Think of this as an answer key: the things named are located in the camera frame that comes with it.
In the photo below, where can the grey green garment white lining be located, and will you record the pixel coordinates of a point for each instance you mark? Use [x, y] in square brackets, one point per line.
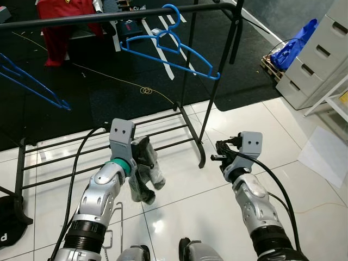
[147, 182]

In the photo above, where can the blue plastic hanger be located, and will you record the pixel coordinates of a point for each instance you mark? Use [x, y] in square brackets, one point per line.
[178, 15]
[66, 105]

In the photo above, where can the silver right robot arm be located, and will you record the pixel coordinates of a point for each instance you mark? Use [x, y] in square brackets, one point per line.
[250, 201]

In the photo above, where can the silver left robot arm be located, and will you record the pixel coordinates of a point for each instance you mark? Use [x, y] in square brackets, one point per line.
[100, 190]

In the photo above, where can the wooden pallet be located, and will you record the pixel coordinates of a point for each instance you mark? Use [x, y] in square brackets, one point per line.
[270, 68]

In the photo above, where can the white paper sheet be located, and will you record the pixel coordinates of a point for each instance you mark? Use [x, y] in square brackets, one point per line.
[321, 157]

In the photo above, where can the robot right leg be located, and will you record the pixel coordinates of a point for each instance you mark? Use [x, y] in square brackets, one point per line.
[198, 251]

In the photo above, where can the robot leg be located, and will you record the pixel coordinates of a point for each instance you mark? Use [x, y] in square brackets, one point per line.
[198, 251]
[133, 254]

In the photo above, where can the robot left leg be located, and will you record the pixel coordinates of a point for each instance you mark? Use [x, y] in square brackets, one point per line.
[133, 254]

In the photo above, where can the white open shelf rack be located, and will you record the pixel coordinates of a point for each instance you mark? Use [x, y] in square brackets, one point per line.
[326, 100]

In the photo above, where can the blue bag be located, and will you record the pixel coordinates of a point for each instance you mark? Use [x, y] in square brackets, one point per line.
[293, 49]

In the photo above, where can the dark blue box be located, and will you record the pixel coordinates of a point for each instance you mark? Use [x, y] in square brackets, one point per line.
[129, 27]

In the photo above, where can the black metal clothes rack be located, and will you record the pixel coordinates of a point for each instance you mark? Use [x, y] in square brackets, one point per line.
[109, 16]

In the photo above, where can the red garment yellow emblem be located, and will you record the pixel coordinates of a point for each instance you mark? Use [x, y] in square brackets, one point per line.
[60, 32]

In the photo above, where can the black Petronas bag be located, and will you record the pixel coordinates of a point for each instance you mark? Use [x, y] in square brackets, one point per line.
[8, 223]

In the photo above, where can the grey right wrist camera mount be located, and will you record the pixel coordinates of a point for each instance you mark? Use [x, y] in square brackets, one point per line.
[251, 144]

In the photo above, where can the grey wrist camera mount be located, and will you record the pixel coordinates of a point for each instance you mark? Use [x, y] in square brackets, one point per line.
[120, 133]
[251, 144]

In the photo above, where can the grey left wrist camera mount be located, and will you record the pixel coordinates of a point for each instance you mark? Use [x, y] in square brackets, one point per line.
[120, 133]

